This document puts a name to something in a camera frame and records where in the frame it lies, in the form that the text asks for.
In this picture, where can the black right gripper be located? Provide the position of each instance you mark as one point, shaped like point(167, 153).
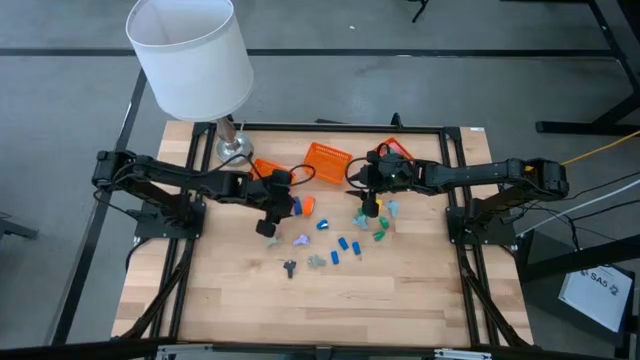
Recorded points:
point(385, 175)

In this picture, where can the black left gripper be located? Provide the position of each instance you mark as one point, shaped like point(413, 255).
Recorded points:
point(280, 195)

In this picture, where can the blue tape roll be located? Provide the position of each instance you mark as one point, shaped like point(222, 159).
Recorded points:
point(298, 206)

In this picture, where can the yellow mini stapler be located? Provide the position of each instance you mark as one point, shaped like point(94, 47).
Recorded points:
point(380, 205)

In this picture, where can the orange tape roll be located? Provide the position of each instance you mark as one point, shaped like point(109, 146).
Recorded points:
point(309, 206)

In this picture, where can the light blue staple remover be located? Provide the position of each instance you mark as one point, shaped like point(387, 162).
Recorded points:
point(393, 207)
point(360, 222)

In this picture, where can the grey-green staple remover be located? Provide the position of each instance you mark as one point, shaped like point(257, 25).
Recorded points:
point(272, 242)

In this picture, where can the purple staple remover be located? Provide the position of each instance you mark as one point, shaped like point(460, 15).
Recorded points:
point(301, 241)

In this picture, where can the blue mini stapler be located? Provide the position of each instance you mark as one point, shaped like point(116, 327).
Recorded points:
point(322, 225)
point(356, 248)
point(343, 243)
point(335, 257)

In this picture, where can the grey staple remover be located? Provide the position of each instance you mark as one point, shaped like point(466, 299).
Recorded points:
point(316, 261)

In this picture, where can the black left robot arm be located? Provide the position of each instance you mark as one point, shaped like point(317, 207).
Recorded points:
point(165, 172)

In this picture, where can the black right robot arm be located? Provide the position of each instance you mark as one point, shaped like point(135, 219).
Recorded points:
point(475, 172)

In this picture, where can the pink tape roll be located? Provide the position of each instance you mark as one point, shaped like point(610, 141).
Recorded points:
point(396, 149)

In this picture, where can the orange plastic basket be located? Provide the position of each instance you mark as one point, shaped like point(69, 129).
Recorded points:
point(265, 167)
point(397, 145)
point(327, 162)

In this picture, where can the white shade table lamp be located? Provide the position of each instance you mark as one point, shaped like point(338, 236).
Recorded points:
point(190, 60)

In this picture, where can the black tripod leg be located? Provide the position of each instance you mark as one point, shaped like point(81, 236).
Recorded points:
point(419, 12)

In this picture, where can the black desk leg bar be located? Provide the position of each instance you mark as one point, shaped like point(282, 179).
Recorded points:
point(575, 260)

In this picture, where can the black crossbar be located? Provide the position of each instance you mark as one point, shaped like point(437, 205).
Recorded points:
point(75, 350)

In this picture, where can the white labelled box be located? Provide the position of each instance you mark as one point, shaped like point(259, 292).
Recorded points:
point(595, 300)

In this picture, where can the black stand foot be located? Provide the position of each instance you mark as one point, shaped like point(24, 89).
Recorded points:
point(15, 229)

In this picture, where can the black aluminium table frame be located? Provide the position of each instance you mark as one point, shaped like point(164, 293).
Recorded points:
point(325, 128)

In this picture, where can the silver metal bracket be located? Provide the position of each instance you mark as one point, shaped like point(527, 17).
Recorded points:
point(185, 351)
point(462, 354)

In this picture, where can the black desk frame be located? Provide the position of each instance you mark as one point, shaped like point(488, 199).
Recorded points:
point(590, 127)

